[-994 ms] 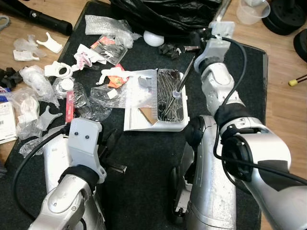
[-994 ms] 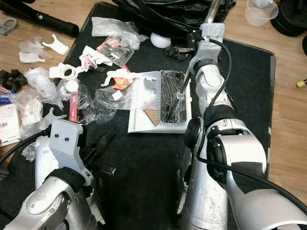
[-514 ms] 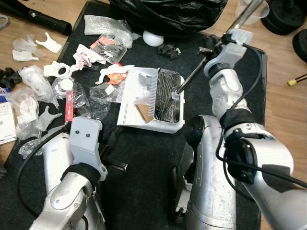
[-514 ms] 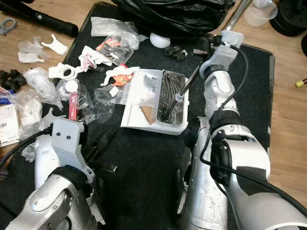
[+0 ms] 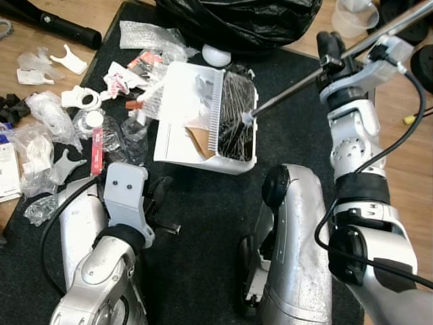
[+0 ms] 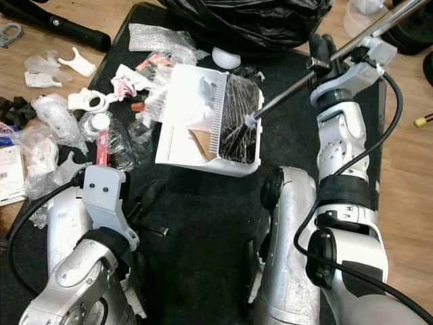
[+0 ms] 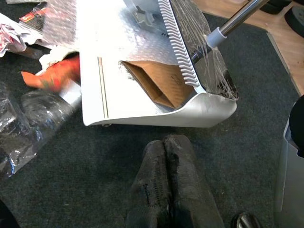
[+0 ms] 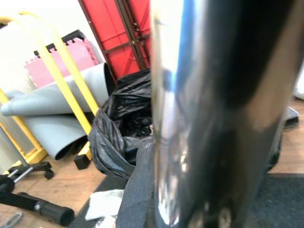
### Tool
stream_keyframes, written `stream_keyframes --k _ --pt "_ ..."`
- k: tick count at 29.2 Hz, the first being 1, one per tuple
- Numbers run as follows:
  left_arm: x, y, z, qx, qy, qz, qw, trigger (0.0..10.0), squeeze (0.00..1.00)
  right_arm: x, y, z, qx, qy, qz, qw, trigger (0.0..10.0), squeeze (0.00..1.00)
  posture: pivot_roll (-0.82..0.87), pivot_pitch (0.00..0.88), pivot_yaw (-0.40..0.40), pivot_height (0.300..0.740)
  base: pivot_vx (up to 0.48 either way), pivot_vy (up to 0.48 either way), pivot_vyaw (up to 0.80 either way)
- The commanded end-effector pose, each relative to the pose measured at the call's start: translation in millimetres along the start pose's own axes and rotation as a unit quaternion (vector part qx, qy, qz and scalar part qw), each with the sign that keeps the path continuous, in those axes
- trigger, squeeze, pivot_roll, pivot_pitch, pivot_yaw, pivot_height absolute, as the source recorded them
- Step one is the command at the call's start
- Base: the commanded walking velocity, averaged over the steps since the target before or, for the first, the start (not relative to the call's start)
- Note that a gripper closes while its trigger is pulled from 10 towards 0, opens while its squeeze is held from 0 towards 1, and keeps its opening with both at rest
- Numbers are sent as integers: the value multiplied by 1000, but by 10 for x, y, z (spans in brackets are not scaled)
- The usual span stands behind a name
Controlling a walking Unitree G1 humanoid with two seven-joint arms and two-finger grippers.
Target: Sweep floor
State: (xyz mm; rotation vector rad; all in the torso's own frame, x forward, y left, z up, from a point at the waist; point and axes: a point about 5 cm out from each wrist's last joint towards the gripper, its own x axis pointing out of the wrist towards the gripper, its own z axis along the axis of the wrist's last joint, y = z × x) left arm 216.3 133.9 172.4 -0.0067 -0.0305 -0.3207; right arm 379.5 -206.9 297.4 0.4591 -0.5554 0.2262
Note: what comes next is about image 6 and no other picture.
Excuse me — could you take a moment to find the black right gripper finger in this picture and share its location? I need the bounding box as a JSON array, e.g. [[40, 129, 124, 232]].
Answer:
[[308, 32, 334, 70]]

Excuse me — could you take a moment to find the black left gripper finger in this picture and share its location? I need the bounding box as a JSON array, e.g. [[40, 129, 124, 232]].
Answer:
[[139, 179, 164, 206]]

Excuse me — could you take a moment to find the white long-handled dustpan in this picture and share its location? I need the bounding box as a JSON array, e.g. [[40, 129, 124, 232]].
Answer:
[[154, 0, 417, 178]]

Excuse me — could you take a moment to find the black floor mat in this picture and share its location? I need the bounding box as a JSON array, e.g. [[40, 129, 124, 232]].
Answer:
[[0, 0, 390, 325]]

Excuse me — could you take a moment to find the clear crumpled plastic wrap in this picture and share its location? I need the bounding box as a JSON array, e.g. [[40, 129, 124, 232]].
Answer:
[[112, 118, 153, 170]]

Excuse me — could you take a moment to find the clear plastic cup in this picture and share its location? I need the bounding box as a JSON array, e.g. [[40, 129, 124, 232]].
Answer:
[[344, 0, 390, 38]]

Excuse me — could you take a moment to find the red strip packet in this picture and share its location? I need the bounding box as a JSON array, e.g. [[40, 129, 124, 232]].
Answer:
[[97, 129, 111, 167]]

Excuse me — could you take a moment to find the brown cardboard piece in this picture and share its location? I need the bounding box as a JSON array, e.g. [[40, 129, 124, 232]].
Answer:
[[188, 129, 217, 162]]

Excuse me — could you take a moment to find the black rubbish bag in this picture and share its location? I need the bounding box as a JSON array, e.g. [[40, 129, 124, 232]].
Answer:
[[162, 0, 336, 51]]

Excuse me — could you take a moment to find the white round cap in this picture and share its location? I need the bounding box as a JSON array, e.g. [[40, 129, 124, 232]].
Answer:
[[91, 113, 111, 131]]

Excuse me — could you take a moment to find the white ball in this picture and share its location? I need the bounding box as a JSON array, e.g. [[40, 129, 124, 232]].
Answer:
[[211, 47, 241, 70]]

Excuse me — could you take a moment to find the bagged white plastic part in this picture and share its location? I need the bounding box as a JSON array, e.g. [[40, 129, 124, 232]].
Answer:
[[24, 129, 82, 197]]

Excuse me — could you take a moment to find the clear plastic bag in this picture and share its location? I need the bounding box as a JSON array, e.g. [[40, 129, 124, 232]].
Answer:
[[34, 93, 85, 151]]

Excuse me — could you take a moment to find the red black packet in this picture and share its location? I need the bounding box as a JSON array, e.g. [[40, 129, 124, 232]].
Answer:
[[135, 54, 173, 77]]

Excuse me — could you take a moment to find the crumpled white plastic piece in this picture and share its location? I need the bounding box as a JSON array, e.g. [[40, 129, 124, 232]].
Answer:
[[24, 51, 65, 89]]

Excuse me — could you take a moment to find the white printed card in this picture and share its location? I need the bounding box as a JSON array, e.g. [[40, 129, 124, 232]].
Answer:
[[0, 144, 28, 206]]

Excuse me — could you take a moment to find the white forked plastic clip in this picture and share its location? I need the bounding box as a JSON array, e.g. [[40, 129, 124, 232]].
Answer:
[[58, 47, 97, 77]]

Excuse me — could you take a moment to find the clear bubble wrap sheet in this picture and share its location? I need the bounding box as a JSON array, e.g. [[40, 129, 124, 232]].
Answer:
[[129, 24, 193, 65]]

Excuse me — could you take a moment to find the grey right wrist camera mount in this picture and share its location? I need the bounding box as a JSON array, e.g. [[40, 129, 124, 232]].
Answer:
[[311, 37, 398, 106]]

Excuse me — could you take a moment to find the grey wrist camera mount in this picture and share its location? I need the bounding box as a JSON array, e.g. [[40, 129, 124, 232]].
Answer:
[[311, 37, 398, 106], [81, 165, 139, 255]]

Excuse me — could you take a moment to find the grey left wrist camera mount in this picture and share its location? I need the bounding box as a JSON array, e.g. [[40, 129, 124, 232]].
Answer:
[[81, 165, 139, 255]]

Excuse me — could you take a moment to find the grey metal bracket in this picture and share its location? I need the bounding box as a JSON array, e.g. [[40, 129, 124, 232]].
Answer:
[[0, 22, 22, 47]]

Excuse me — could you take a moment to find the black plastic bracket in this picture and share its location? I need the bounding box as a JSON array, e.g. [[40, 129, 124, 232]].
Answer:
[[0, 96, 35, 129]]

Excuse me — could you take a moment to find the white plastic ring bracket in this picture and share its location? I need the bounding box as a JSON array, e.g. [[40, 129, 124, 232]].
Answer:
[[69, 88, 109, 114]]

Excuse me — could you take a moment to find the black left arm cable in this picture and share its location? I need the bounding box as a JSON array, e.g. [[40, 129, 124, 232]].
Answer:
[[7, 177, 86, 299]]

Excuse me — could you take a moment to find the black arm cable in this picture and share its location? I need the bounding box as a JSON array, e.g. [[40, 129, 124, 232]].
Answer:
[[294, 68, 433, 305], [7, 177, 86, 299]]

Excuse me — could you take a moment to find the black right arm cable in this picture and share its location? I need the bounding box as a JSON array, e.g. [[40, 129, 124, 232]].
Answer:
[[294, 68, 433, 305]]

